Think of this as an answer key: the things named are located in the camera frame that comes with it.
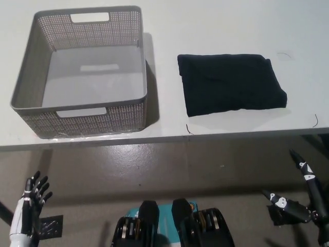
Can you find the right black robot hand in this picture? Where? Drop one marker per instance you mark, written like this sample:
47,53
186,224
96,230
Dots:
312,190

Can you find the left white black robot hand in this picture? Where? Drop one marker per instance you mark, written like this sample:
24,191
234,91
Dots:
24,208

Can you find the black t-shirt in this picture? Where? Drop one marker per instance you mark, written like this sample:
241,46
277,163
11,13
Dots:
228,85

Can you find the black ribbed robot body block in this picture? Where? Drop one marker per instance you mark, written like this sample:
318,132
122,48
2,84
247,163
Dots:
146,221
203,226

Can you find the grey perforated plastic basket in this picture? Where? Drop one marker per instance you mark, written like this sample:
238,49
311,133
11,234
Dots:
30,77

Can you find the white basket label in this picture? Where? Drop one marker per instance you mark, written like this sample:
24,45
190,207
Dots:
99,68

